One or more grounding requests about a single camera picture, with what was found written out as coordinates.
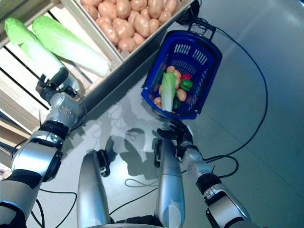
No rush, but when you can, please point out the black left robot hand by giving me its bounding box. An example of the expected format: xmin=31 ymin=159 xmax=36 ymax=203
xmin=35 ymin=67 xmax=81 ymax=98

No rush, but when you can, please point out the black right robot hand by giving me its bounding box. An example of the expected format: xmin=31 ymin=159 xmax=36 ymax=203
xmin=157 ymin=120 xmax=193 ymax=146

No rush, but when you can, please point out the green white napa cabbage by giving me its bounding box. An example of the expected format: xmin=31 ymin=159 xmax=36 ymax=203
xmin=160 ymin=72 xmax=181 ymax=112
xmin=4 ymin=15 xmax=66 ymax=80
xmin=32 ymin=15 xmax=111 ymax=78

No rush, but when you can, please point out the blue plastic shopping basket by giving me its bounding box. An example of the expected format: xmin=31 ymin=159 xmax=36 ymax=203
xmin=141 ymin=23 xmax=223 ymax=120

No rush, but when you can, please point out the wide wooden slat crate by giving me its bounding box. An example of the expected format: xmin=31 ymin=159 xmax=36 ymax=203
xmin=0 ymin=0 xmax=124 ymax=130

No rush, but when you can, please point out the bright green bell pepper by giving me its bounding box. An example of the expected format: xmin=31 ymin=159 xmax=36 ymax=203
xmin=180 ymin=79 xmax=193 ymax=92

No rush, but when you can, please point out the silver right robot leg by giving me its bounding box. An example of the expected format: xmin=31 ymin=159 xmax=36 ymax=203
xmin=153 ymin=137 xmax=186 ymax=228

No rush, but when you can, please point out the silver robot leg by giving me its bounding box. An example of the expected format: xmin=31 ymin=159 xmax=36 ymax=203
xmin=153 ymin=137 xmax=186 ymax=228
xmin=76 ymin=149 xmax=112 ymax=228

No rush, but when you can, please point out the small wooden crate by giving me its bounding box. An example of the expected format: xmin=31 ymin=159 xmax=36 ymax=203
xmin=64 ymin=0 xmax=190 ymax=62

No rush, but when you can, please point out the wooden vegetable display stand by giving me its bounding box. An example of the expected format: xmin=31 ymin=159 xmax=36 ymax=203
xmin=0 ymin=0 xmax=198 ymax=167

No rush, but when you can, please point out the brown potato heap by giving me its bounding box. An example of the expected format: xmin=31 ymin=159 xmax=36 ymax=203
xmin=80 ymin=0 xmax=181 ymax=53

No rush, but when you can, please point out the dark robot waist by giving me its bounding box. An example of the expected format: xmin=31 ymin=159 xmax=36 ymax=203
xmin=85 ymin=215 xmax=164 ymax=228

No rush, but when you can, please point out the silver left robot leg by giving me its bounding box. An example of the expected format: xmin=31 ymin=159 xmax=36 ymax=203
xmin=76 ymin=149 xmax=112 ymax=228

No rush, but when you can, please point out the white cord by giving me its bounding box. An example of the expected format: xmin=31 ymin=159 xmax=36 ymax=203
xmin=124 ymin=178 xmax=159 ymax=190

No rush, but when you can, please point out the black cable coil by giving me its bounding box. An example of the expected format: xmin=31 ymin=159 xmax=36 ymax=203
xmin=177 ymin=0 xmax=202 ymax=24

